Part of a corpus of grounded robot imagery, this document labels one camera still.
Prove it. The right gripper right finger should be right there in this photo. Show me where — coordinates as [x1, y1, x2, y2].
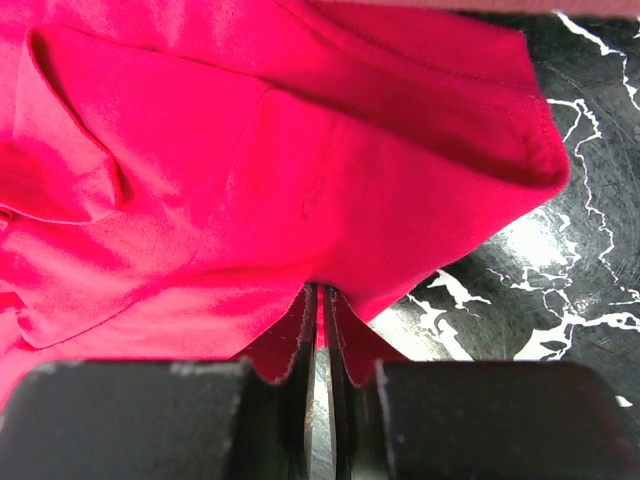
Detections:
[324, 288, 639, 479]

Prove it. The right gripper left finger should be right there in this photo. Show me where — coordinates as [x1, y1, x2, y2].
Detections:
[1, 285, 317, 479]

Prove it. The bright pink-red t-shirt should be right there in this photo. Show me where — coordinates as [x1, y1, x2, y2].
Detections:
[1, 1, 569, 396]

